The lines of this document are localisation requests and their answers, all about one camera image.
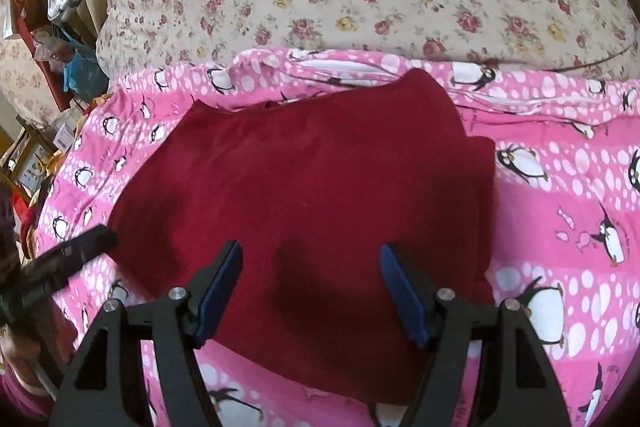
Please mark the red shelf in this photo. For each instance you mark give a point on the red shelf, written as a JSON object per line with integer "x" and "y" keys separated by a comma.
{"x": 35, "y": 27}

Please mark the blue plastic bag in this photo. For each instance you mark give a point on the blue plastic bag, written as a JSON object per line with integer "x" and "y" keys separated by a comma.
{"x": 85, "y": 74}

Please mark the dark red garment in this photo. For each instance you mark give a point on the dark red garment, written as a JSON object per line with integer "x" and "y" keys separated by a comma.
{"x": 310, "y": 187}

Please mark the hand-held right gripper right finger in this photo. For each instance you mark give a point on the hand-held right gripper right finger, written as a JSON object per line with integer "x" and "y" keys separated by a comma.
{"x": 402, "y": 294}

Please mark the pink penguin blanket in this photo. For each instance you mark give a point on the pink penguin blanket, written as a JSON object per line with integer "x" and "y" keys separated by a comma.
{"x": 560, "y": 167}

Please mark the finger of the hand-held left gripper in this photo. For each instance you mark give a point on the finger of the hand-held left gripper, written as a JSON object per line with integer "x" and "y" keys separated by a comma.
{"x": 75, "y": 252}

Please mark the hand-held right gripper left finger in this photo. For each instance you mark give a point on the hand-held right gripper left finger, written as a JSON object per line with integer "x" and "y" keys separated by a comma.
{"x": 220, "y": 294}

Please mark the person's left hand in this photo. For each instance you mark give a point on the person's left hand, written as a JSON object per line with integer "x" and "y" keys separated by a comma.
{"x": 17, "y": 349}

